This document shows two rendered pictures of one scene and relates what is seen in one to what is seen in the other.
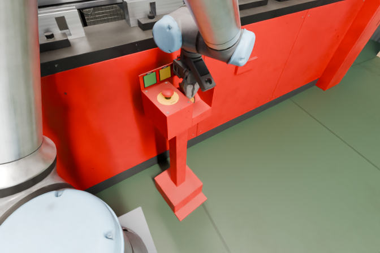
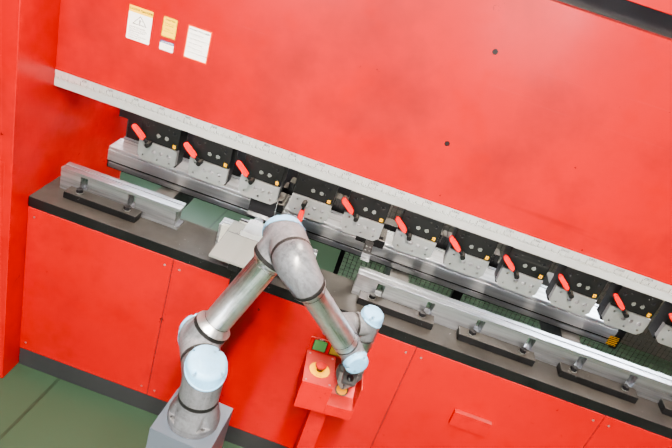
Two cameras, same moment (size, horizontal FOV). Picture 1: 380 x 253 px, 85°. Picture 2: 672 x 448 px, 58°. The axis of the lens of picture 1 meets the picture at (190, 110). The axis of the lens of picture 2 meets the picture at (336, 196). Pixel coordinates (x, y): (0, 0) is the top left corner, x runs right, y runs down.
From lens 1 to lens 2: 150 cm
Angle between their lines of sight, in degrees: 35
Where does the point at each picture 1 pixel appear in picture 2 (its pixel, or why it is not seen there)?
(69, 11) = not seen: hidden behind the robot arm
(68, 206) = (219, 356)
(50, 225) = (211, 356)
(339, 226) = not seen: outside the picture
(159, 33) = not seen: hidden behind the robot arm
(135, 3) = (365, 277)
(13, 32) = (249, 297)
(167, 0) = (398, 291)
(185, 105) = (324, 385)
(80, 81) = (275, 308)
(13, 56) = (244, 302)
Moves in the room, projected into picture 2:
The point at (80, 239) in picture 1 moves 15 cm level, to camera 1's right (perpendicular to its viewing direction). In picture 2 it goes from (215, 366) to (247, 404)
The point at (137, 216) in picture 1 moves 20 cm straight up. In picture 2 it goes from (227, 410) to (241, 362)
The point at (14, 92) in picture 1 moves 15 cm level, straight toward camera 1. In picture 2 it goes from (236, 310) to (231, 347)
